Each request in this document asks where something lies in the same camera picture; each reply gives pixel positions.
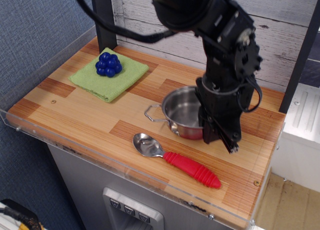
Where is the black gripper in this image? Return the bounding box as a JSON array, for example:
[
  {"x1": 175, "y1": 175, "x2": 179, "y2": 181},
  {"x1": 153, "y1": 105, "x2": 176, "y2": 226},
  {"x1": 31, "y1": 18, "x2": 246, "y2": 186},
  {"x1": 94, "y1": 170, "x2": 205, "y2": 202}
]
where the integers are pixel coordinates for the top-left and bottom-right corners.
[{"x1": 195, "y1": 77, "x2": 253, "y2": 154}]

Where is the stainless steel pot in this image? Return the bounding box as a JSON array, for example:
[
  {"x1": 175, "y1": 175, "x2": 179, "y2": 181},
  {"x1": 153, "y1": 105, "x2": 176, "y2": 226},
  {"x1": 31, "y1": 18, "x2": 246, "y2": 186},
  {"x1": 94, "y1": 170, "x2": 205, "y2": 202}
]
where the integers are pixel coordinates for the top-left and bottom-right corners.
[{"x1": 144, "y1": 86, "x2": 203, "y2": 140}]

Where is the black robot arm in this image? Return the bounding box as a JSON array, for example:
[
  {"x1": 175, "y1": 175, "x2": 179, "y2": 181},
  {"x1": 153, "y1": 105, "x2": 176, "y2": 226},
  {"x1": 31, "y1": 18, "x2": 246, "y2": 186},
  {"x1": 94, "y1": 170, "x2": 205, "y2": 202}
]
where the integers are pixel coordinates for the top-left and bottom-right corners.
[{"x1": 152, "y1": 0, "x2": 262, "y2": 153}]

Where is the white toy appliance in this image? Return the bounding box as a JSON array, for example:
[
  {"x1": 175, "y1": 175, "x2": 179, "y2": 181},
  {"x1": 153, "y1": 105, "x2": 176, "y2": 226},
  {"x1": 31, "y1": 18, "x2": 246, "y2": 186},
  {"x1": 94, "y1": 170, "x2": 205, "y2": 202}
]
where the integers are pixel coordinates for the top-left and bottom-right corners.
[{"x1": 270, "y1": 83, "x2": 320, "y2": 192}]

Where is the green folded cloth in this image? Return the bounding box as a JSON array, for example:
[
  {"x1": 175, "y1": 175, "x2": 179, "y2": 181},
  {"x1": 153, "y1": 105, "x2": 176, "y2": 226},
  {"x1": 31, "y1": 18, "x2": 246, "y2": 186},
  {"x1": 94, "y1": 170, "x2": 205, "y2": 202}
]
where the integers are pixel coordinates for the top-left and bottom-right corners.
[{"x1": 68, "y1": 48, "x2": 149, "y2": 103}]

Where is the blue toy grape bunch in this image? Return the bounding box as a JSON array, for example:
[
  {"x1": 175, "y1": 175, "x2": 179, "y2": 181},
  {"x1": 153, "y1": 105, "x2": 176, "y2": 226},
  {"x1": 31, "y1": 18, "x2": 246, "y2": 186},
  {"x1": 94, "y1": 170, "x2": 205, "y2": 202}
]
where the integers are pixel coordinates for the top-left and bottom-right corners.
[{"x1": 95, "y1": 52, "x2": 123, "y2": 78}]

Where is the grey cabinet with buttons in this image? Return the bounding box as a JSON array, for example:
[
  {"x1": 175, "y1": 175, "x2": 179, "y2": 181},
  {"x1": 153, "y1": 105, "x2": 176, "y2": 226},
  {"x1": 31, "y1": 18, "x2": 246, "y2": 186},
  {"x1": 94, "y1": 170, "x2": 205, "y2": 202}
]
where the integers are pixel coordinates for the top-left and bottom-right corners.
[{"x1": 48, "y1": 145, "x2": 231, "y2": 230}]

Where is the yellow and black object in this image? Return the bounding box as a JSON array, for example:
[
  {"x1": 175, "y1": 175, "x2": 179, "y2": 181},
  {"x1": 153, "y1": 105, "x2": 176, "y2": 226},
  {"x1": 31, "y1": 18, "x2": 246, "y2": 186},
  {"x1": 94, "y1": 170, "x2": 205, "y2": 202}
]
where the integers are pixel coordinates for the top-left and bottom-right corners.
[{"x1": 0, "y1": 199, "x2": 45, "y2": 230}]

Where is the red handled metal spoon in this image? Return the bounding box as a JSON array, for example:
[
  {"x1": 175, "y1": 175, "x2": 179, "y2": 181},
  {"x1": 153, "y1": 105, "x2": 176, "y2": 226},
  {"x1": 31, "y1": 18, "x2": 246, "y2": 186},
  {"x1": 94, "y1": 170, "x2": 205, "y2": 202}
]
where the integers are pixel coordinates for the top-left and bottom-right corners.
[{"x1": 132, "y1": 133, "x2": 221, "y2": 189}]

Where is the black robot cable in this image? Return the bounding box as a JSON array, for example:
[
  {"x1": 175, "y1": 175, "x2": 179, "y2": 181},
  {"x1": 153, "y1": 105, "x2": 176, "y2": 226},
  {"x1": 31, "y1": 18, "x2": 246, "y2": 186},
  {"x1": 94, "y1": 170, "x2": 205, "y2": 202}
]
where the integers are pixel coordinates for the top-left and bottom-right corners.
[{"x1": 71, "y1": 0, "x2": 176, "y2": 44}]

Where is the dark right vertical post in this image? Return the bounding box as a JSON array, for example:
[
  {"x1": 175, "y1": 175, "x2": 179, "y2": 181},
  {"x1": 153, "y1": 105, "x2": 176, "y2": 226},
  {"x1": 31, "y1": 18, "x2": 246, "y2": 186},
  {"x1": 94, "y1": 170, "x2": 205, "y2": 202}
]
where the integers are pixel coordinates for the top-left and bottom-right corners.
[{"x1": 278, "y1": 0, "x2": 320, "y2": 114}]

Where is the dark vertical post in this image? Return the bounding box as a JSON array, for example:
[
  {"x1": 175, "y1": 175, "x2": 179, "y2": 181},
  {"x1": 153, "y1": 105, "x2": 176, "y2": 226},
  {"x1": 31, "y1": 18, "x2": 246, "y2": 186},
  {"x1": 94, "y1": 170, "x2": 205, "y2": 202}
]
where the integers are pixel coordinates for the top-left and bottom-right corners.
[
  {"x1": 278, "y1": 0, "x2": 320, "y2": 114},
  {"x1": 91, "y1": 0, "x2": 118, "y2": 53}
]

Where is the dark left vertical post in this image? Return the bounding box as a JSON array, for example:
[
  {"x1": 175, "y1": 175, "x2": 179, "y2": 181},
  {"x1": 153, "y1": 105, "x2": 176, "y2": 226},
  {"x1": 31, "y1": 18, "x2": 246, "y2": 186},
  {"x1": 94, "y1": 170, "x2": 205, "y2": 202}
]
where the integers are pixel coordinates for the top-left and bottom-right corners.
[{"x1": 91, "y1": 0, "x2": 118, "y2": 53}]

